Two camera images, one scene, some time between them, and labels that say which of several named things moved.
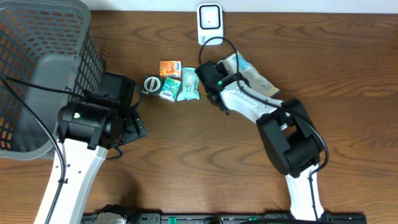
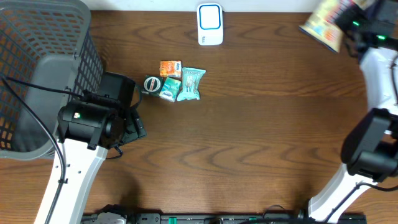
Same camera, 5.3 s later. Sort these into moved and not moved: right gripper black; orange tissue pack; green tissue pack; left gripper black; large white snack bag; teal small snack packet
Moved: right gripper black; large white snack bag
Not moved: green tissue pack; teal small snack packet; orange tissue pack; left gripper black
